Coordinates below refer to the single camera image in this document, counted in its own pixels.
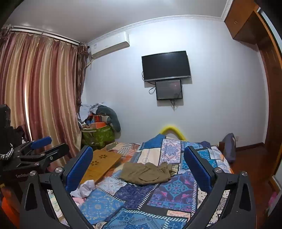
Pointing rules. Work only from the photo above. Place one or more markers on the black wall television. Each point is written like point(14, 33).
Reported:
point(167, 65)

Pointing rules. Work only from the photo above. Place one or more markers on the orange box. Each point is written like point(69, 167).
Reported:
point(96, 125)

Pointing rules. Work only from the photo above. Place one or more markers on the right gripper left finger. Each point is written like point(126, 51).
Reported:
point(36, 208)

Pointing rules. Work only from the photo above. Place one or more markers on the crumpled white cloth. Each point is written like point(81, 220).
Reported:
point(84, 190)

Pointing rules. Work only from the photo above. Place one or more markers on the brown wooden wardrobe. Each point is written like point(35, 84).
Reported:
point(248, 26)

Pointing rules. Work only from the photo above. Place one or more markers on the green storage bag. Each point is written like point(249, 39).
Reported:
point(98, 138)

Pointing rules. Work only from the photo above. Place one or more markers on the small black wall monitor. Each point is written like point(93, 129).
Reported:
point(169, 90)

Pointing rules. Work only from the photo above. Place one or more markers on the wooden lap desk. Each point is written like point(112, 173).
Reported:
point(101, 163)

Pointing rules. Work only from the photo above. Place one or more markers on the blue patchwork bedspread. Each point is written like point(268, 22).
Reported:
point(115, 203)

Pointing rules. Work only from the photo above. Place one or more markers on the khaki olive pants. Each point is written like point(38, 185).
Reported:
point(146, 174)

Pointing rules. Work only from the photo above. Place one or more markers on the white air conditioner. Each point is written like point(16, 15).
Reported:
point(109, 45)

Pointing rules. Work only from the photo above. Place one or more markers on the yellow headboard cushion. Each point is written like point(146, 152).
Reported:
point(174, 130)

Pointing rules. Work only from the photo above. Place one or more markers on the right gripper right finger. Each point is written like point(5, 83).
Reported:
point(239, 210)

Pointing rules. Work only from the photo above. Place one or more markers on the striped pink curtain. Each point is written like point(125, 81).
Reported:
point(41, 81)

